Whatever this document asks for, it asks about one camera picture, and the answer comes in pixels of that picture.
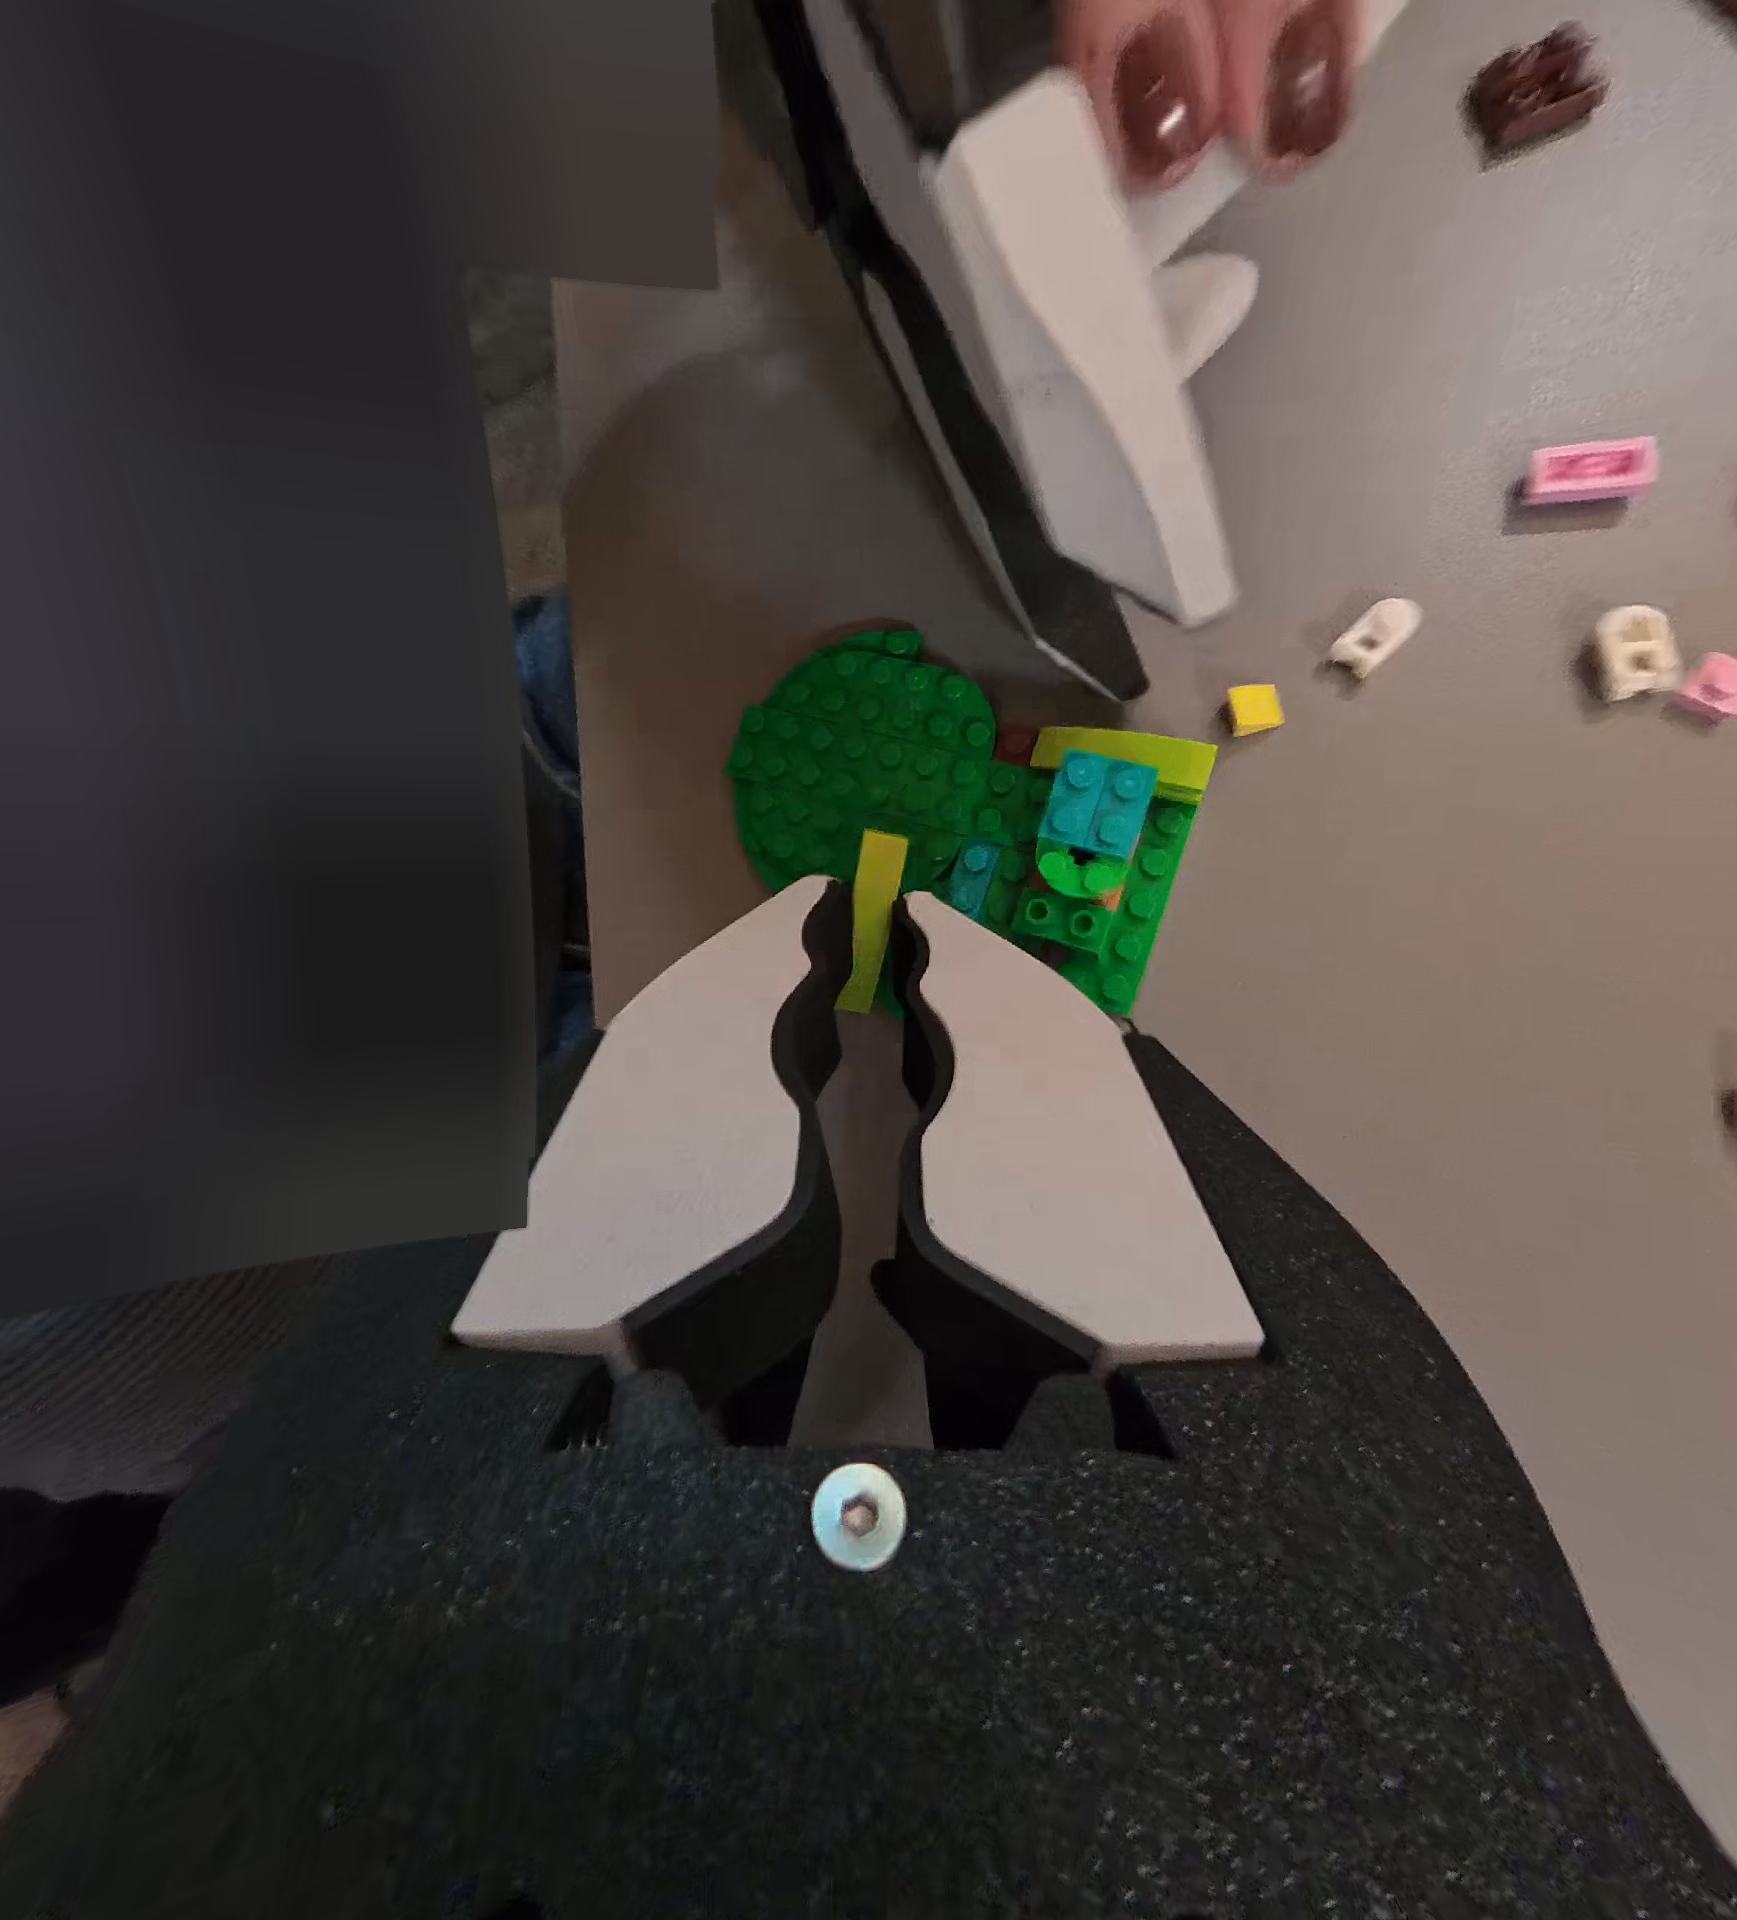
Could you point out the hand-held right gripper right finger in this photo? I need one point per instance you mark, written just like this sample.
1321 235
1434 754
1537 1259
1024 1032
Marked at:
1071 1185

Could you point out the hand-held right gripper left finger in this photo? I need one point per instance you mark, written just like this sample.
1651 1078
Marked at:
660 1170

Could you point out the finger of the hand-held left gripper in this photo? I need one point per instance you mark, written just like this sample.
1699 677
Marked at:
1094 390
917 375

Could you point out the lime green lego plate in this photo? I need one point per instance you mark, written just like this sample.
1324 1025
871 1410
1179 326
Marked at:
876 914

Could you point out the green lego build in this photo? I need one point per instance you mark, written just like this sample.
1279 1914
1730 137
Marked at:
839 751

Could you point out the yellow lego slope piece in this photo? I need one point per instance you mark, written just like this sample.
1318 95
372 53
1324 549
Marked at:
1254 710

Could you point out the white rounded lego plate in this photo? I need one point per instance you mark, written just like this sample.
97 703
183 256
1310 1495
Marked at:
1630 652
1376 638

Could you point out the dark brown lego plate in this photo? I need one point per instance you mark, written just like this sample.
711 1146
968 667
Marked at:
1535 87

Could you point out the pink small lego plate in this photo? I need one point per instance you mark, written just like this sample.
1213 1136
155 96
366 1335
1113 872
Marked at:
1719 686

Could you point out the person's left hand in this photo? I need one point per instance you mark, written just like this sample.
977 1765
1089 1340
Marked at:
1227 45

